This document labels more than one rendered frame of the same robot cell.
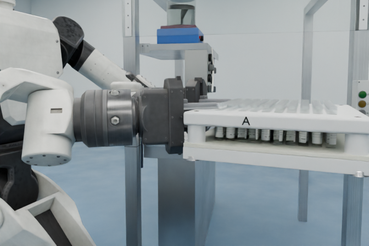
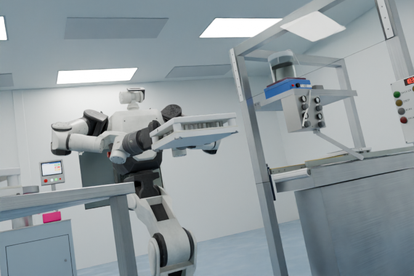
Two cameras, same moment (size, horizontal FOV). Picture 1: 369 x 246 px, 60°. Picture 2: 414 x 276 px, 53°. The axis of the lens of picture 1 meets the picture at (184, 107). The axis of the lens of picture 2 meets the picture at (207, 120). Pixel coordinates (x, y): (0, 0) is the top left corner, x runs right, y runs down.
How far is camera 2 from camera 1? 1.34 m
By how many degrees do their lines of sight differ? 43
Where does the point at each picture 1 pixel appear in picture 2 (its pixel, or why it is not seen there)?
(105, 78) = not seen: hidden behind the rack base
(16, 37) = (133, 121)
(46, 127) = (114, 148)
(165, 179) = (303, 212)
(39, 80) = (114, 133)
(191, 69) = (288, 112)
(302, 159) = (167, 138)
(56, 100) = (119, 138)
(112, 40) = not seen: hidden behind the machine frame
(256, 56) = not seen: outside the picture
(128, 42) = (243, 105)
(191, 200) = (327, 228)
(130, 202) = (267, 228)
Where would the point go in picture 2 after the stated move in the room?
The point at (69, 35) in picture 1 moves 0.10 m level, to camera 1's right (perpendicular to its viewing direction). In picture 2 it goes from (170, 113) to (184, 108)
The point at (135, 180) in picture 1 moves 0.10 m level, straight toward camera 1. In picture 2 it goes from (267, 210) to (259, 212)
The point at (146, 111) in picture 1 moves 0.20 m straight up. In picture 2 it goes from (142, 136) to (135, 87)
